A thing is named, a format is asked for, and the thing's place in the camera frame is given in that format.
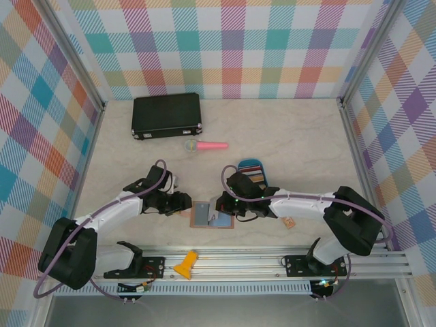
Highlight black VIP card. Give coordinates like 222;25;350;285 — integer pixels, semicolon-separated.
195;202;211;227

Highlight blue oval card tray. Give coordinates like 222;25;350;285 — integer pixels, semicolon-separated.
236;157;270;191

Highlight small orange printed card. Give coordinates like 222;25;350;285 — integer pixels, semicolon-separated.
279;214;297;230

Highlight pink toy microphone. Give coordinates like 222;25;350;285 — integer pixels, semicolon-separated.
184;139;229;153

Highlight yellow spare gripper finger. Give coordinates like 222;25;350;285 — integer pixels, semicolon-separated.
172;250;200;281

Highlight black hard case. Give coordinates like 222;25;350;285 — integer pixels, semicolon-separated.
131;92;204;140

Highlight grey metal panel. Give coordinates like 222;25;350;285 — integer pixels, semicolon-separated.
44;294;409;327

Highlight aluminium mounting rail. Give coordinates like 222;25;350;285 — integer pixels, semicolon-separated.
36;245;414;283

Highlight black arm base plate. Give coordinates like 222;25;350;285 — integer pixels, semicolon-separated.
103;255;167;280
283;253;349;279

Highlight white slotted cable duct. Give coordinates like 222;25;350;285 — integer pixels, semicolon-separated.
54;281;313;296

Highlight aluminium table edge rail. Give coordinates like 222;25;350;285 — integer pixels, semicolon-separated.
337;98;391;251
61;102;107;255

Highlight aluminium frame post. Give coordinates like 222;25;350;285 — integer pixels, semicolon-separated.
336;0;407;110
35;0;107;112

